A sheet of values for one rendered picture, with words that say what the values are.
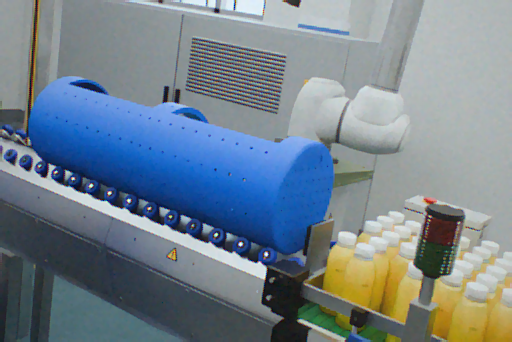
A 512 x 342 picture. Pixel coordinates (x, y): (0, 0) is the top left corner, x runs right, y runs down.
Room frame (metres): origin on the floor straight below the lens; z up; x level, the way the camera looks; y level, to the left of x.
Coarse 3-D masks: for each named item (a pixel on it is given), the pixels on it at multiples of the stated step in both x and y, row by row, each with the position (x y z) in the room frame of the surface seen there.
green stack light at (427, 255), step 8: (424, 240) 0.99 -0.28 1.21; (416, 248) 1.01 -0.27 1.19; (424, 248) 0.99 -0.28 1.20; (432, 248) 0.98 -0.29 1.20; (440, 248) 0.97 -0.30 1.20; (448, 248) 0.98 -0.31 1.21; (456, 248) 0.98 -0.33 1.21; (416, 256) 1.00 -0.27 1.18; (424, 256) 0.98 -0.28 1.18; (432, 256) 0.98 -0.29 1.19; (440, 256) 0.97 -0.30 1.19; (448, 256) 0.98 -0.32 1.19; (416, 264) 0.99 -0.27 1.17; (424, 264) 0.98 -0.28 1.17; (432, 264) 0.98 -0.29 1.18; (440, 264) 0.98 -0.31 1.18; (448, 264) 0.98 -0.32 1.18; (432, 272) 0.98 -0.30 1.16; (440, 272) 0.97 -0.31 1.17; (448, 272) 0.98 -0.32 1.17
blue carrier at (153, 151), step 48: (48, 96) 1.89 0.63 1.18; (96, 96) 1.84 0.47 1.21; (48, 144) 1.85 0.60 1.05; (96, 144) 1.74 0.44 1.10; (144, 144) 1.65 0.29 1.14; (192, 144) 1.59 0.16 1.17; (240, 144) 1.55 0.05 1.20; (288, 144) 1.52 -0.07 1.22; (144, 192) 1.67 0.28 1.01; (192, 192) 1.55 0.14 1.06; (240, 192) 1.48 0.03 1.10; (288, 192) 1.47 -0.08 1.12; (288, 240) 1.50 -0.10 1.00
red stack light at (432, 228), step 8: (424, 216) 1.00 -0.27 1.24; (424, 224) 1.00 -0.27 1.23; (432, 224) 0.98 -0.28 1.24; (440, 224) 0.98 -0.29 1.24; (448, 224) 0.97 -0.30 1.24; (456, 224) 0.98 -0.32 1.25; (424, 232) 0.99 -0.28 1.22; (432, 232) 0.98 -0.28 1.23; (440, 232) 0.98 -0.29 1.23; (448, 232) 0.97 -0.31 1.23; (456, 232) 0.98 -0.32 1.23; (432, 240) 0.98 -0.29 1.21; (440, 240) 0.98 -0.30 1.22; (448, 240) 0.97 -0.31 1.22; (456, 240) 0.98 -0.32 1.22
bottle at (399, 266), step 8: (400, 256) 1.35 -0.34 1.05; (408, 256) 1.34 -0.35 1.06; (392, 264) 1.35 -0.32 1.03; (400, 264) 1.34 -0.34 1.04; (408, 264) 1.33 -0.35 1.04; (392, 272) 1.34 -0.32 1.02; (400, 272) 1.33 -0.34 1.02; (392, 280) 1.34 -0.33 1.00; (400, 280) 1.33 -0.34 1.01; (392, 288) 1.33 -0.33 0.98; (384, 296) 1.35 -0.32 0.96; (392, 296) 1.33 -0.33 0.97; (384, 304) 1.35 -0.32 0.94; (392, 304) 1.33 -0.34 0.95; (384, 312) 1.34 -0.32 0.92
